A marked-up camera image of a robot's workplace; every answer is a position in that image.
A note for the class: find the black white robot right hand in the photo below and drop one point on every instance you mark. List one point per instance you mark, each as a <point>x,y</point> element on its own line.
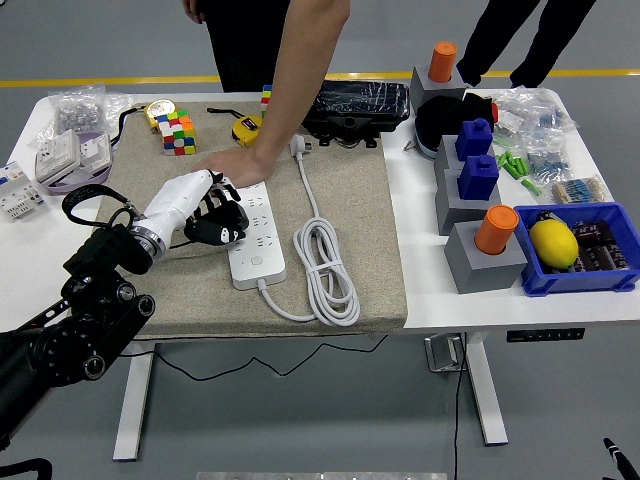
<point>614,452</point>

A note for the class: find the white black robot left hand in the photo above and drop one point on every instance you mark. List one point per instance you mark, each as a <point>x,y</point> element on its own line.
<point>180,200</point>

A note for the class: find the person's left hand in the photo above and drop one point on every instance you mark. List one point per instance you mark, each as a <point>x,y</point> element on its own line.
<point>240,167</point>

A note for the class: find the person's right hand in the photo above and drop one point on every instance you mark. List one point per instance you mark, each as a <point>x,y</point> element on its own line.
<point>194,9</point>

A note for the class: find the black plug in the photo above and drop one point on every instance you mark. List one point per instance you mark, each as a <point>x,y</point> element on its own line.
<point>235,215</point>

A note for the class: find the white power strip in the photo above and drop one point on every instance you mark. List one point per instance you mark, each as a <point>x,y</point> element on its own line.
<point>265,235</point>

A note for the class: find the person's left forearm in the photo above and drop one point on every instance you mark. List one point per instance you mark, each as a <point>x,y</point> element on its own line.
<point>300,75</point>

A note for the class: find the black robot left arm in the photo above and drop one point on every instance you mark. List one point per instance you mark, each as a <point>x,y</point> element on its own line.
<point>90,320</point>

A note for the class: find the yellow square tape measure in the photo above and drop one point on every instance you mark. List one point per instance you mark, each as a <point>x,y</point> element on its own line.
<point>245,131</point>

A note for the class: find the person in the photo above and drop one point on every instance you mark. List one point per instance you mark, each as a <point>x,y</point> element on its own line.
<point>490,35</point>
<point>245,45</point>

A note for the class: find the colourful puzzle cube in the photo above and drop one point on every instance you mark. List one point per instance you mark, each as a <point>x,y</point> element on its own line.
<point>266,97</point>
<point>177,135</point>

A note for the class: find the yellow round tape measure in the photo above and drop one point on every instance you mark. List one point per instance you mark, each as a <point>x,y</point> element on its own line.
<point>159,110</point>

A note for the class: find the clear plastic bag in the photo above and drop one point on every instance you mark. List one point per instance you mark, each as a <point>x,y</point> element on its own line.
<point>117,107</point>

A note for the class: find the grey-brown mat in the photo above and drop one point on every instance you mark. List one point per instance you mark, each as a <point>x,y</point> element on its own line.
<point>350,225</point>

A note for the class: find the clear bag of metal nuts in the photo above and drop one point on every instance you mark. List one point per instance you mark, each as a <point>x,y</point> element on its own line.
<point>75,115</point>

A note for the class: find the white table leg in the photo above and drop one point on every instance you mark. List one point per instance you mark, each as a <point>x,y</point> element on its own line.
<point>134,400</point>
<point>489,400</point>

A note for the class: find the black table control panel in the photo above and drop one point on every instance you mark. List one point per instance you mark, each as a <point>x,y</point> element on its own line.
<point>545,335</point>

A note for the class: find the black plastic-wrapped case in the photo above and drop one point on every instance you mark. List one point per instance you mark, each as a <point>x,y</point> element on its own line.
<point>365,100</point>

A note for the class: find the white circuit breaker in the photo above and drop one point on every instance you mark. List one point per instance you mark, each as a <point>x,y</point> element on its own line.
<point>20,197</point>

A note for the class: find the small metal clip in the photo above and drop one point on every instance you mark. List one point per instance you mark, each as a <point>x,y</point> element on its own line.
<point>411,146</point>

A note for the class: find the blue plastic bin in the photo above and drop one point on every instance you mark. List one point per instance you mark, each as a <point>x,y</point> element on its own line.
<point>575,282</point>

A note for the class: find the grey block with round hole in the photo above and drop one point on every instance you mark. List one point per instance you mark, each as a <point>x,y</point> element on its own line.
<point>425,87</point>
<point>470,270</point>

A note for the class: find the dark brown capacitor heap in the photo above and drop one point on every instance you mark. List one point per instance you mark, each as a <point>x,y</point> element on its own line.
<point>600,250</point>

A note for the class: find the grey block with square hole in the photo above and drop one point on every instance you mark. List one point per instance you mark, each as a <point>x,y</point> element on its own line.
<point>450,210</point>
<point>444,155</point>

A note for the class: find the black cloth cap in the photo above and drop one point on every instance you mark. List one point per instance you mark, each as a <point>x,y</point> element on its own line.
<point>445,117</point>

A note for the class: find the yellow lemon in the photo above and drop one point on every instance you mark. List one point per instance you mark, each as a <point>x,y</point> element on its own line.
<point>552,245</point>

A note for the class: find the orange cylinder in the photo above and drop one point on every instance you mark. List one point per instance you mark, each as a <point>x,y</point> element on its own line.
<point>442,62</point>
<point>495,230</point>

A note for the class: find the blue square peg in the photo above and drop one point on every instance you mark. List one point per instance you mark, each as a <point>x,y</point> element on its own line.
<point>477,180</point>
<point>472,140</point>

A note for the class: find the small black white figure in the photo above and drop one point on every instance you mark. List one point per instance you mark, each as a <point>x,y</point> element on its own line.
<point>545,216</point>

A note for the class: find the small orange red object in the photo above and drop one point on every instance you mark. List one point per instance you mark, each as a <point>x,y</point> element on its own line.
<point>495,112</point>

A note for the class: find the taped resistor strip bundle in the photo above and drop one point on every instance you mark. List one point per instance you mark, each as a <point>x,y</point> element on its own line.
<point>577,191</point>

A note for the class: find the clear bag of blue resistors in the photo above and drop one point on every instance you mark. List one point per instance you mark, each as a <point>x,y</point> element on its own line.
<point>545,117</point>
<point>547,162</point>

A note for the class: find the white wall switch panel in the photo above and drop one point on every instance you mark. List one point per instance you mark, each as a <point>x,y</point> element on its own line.
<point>95,150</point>

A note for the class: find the white wall socket panel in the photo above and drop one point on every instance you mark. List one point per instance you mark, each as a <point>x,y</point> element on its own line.
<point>57,155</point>

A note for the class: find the silver metal bracket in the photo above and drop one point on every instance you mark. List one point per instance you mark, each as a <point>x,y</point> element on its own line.
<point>442,352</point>

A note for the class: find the green wall anchors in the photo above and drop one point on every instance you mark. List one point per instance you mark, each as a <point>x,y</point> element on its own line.
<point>531,186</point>
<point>512,165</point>

